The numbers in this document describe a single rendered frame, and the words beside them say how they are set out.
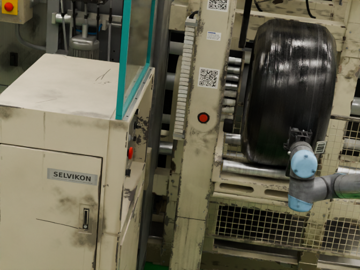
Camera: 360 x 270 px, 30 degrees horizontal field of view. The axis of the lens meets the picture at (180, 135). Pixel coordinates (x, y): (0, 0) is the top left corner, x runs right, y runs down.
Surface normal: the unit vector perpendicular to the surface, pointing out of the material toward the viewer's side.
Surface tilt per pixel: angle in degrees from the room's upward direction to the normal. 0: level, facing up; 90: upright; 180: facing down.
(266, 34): 47
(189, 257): 90
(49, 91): 0
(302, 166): 83
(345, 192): 108
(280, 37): 28
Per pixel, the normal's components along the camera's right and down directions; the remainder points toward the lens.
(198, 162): -0.10, 0.37
